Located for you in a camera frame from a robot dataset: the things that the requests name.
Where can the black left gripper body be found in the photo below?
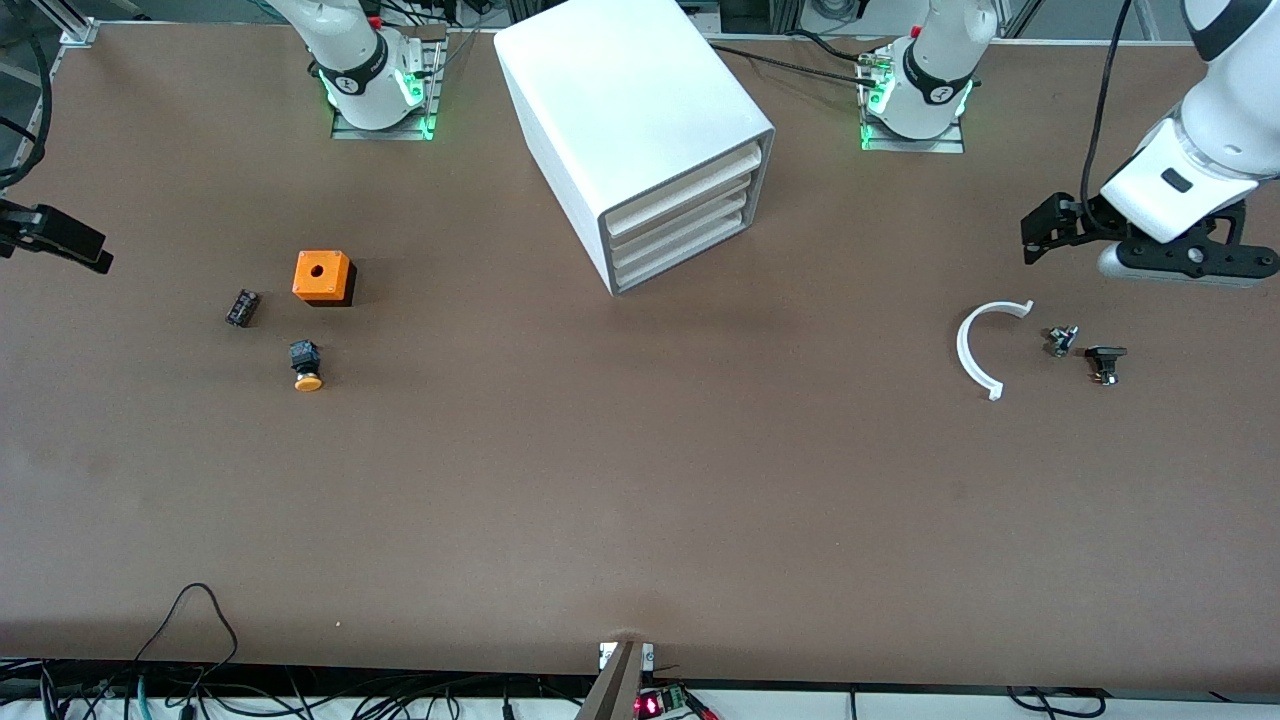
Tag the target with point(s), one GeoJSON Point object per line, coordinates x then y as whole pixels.
{"type": "Point", "coordinates": [1085, 222]}

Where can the orange push button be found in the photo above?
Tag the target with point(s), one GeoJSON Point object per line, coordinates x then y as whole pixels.
{"type": "Point", "coordinates": [306, 365]}

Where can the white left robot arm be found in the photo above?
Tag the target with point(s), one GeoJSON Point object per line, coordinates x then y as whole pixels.
{"type": "Point", "coordinates": [1220, 110]}

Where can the small grey metal component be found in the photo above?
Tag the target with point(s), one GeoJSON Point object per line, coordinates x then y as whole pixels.
{"type": "Point", "coordinates": [1062, 340]}

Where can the small black clamp part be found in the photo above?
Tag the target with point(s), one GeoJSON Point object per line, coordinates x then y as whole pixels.
{"type": "Point", "coordinates": [1105, 358]}

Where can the white curved plastic arc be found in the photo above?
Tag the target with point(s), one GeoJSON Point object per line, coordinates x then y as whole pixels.
{"type": "Point", "coordinates": [963, 350]}

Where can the small black terminal block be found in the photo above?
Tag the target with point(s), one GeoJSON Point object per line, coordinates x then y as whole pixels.
{"type": "Point", "coordinates": [242, 308]}

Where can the orange box with hole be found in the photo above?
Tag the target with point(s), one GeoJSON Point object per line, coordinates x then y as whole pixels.
{"type": "Point", "coordinates": [320, 272]}

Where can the circuit board with red light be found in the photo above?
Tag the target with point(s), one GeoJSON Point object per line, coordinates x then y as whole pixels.
{"type": "Point", "coordinates": [660, 703]}

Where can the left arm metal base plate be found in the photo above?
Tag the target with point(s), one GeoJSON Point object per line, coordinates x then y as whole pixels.
{"type": "Point", "coordinates": [950, 145]}

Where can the aluminium frame profile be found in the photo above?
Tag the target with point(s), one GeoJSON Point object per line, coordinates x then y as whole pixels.
{"type": "Point", "coordinates": [75, 28]}

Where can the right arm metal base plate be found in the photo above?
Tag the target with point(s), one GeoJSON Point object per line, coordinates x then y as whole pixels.
{"type": "Point", "coordinates": [432, 100]}

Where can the grey camera stand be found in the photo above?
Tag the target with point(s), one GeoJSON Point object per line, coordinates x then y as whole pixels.
{"type": "Point", "coordinates": [612, 690]}

